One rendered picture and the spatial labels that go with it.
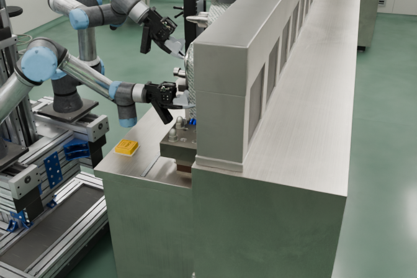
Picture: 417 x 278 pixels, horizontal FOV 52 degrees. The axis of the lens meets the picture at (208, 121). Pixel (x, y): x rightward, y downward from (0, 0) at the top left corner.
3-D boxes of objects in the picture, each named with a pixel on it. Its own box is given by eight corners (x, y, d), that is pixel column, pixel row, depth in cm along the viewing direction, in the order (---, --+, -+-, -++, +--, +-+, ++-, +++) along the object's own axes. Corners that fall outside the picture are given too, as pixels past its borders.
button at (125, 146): (123, 143, 178) (122, 138, 177) (138, 146, 176) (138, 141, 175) (115, 152, 172) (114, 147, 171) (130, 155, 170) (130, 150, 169)
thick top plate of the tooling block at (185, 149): (176, 134, 170) (175, 121, 167) (276, 151, 160) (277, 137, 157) (160, 156, 157) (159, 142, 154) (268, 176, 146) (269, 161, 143)
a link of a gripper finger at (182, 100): (193, 97, 160) (170, 94, 163) (194, 111, 163) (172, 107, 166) (197, 94, 163) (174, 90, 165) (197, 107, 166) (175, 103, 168)
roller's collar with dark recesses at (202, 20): (202, 24, 186) (201, 10, 183) (215, 25, 184) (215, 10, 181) (197, 28, 181) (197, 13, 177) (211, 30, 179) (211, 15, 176)
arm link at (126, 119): (136, 115, 188) (133, 92, 182) (138, 128, 178) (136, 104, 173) (118, 117, 186) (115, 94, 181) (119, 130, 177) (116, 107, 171)
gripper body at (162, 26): (172, 32, 155) (146, 9, 154) (159, 48, 160) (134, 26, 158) (179, 26, 161) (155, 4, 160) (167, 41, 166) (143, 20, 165)
